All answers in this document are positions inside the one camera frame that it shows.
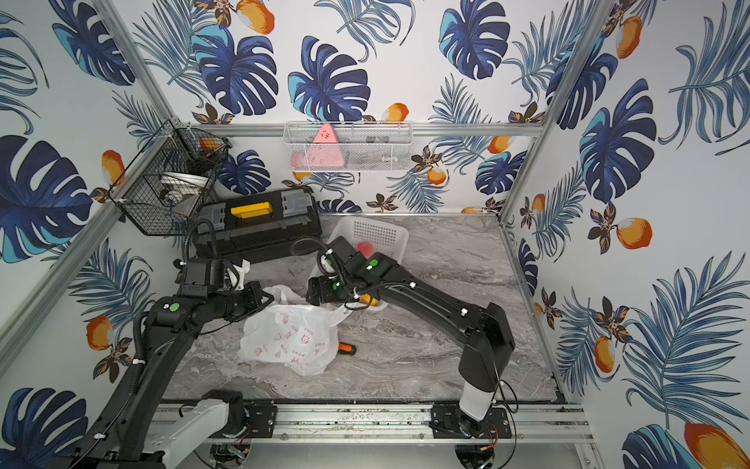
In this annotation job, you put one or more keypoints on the white printed plastic bag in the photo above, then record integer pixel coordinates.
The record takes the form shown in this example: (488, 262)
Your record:
(293, 333)

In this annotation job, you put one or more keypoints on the white perforated plastic basket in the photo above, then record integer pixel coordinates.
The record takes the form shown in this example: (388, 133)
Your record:
(375, 237)

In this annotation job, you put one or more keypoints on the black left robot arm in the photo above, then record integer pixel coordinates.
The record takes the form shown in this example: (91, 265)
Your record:
(119, 436)

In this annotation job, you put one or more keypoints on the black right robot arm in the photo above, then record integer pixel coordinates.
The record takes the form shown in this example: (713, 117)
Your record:
(484, 333)

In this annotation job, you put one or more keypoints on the pink triangle card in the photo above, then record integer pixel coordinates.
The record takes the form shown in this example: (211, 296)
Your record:
(324, 152)

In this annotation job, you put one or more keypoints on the black wire mesh basket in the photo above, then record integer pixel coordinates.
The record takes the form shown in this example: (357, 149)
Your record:
(163, 190)

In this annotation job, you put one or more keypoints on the aluminium linear rail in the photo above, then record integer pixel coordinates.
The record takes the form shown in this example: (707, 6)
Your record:
(270, 422)

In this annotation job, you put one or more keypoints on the orange handled screwdriver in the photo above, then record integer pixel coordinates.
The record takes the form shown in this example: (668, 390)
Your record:
(346, 349)

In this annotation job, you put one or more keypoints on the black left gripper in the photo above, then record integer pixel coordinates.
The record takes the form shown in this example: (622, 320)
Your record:
(255, 298)

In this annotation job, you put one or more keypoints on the black yellow toolbox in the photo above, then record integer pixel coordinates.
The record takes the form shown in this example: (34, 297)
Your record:
(257, 228)

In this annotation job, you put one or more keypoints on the pink peach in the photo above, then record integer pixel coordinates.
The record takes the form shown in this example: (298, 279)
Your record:
(367, 249)

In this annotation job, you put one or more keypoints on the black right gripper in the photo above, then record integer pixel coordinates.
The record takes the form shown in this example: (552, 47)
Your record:
(320, 283)

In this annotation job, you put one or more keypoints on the clear wall shelf basket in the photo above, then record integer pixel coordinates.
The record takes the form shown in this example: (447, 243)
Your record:
(369, 146)

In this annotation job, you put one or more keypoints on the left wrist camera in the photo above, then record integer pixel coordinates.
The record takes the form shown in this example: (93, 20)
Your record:
(202, 277)

